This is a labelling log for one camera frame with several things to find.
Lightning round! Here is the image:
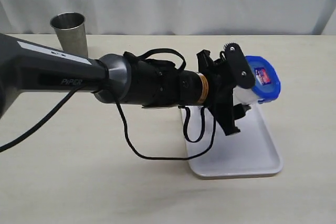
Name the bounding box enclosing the stainless steel cup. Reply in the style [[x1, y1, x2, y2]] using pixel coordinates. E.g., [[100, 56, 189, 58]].
[[49, 12, 89, 58]]

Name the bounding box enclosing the blue plastic container lid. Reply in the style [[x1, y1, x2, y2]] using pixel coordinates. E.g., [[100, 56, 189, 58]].
[[246, 56, 281, 104]]

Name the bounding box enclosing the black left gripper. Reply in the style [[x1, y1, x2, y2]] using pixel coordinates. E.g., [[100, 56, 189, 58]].
[[206, 45, 255, 136]]

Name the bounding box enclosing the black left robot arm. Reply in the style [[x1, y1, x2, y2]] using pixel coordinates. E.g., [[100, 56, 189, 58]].
[[1, 34, 256, 135]]

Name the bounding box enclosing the clear plastic tall container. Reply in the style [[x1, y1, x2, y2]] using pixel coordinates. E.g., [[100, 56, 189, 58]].
[[233, 86, 260, 105]]

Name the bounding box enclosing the black cable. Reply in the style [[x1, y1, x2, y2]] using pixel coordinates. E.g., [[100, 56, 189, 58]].
[[0, 48, 217, 161]]

